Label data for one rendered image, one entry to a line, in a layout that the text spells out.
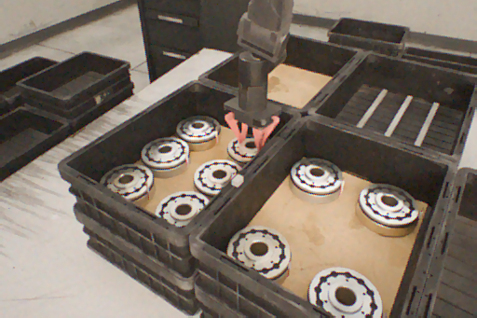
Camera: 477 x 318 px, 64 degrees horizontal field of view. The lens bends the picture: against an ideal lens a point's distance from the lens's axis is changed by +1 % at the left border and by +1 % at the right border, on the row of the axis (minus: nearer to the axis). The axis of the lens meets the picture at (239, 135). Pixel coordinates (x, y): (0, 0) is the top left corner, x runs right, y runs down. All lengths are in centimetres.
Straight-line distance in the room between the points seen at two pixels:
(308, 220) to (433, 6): 329
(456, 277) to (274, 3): 52
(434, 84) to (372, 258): 59
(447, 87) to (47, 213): 104
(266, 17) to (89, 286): 60
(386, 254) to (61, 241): 66
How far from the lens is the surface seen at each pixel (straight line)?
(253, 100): 73
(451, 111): 115
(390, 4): 391
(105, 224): 76
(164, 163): 80
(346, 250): 70
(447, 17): 390
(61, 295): 85
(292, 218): 73
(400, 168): 80
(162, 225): 59
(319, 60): 121
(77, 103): 174
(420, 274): 58
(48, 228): 97
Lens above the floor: 137
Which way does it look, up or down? 36 degrees down
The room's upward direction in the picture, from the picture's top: straight up
